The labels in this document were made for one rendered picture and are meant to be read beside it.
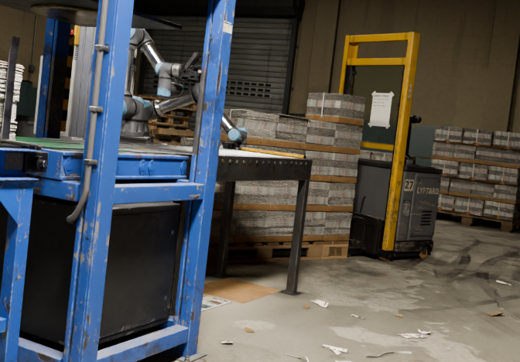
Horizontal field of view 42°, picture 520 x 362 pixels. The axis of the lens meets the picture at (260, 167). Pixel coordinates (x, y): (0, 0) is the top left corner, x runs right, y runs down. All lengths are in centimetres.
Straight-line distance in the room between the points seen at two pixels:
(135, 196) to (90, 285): 33
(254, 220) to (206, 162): 217
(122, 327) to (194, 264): 38
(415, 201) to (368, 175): 45
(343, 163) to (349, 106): 45
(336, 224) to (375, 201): 60
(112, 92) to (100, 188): 30
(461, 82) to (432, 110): 62
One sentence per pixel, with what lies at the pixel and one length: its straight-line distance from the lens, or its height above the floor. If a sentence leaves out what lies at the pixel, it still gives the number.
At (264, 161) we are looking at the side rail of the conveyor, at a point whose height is 78.
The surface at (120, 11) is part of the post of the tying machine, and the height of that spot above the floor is 125.
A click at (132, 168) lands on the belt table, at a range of 251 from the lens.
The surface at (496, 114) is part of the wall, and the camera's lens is 1091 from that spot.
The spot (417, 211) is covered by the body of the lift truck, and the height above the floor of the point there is 41.
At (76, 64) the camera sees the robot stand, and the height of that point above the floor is 120.
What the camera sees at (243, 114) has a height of 103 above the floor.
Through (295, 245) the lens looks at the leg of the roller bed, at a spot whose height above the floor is 29.
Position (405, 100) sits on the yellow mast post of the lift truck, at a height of 130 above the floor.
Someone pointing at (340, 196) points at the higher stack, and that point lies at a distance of 531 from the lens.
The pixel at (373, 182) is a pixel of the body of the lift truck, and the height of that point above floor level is 60.
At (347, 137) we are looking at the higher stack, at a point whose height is 96.
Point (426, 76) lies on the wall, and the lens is 1129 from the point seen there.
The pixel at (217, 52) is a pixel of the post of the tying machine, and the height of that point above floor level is 121.
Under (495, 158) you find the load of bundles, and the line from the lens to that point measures 931.
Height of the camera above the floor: 93
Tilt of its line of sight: 3 degrees down
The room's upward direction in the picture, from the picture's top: 7 degrees clockwise
